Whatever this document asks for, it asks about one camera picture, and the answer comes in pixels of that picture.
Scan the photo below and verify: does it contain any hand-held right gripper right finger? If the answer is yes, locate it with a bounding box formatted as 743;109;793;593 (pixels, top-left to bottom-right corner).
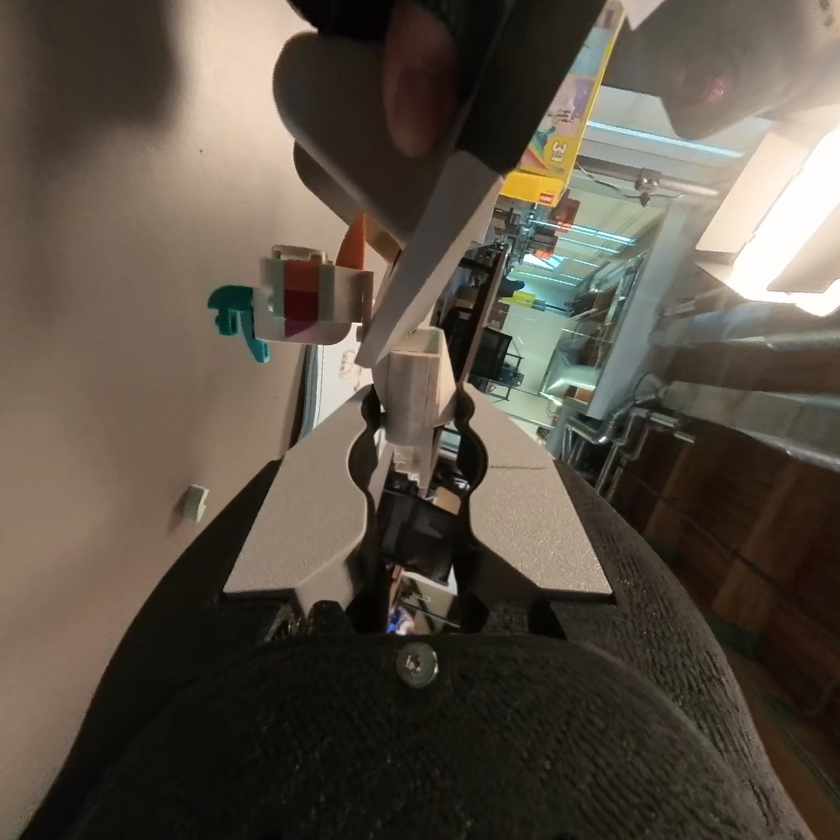
455;386;618;602

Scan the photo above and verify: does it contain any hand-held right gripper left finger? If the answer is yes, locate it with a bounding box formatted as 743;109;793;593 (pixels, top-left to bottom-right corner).
224;384;383;602

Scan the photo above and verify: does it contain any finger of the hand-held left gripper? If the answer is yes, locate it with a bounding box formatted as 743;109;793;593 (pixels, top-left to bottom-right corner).
356;150;508;368
292;140;409;245

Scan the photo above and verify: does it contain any white lego animal model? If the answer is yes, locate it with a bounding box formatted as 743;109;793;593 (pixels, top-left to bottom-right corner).
209;213;462;487

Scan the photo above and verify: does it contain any yellow lego box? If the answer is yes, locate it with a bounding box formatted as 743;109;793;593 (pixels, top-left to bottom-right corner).
502;0;624;206

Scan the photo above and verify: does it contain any open lego instruction booklet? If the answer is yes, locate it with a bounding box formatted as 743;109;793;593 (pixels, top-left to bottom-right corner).
301;341;372;442

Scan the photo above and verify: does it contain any person's left hand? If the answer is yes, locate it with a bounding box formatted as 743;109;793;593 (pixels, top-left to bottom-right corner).
382;16;458;160

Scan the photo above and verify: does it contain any ceiling light panel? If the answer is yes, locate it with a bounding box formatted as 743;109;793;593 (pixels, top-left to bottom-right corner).
694;121;840;317

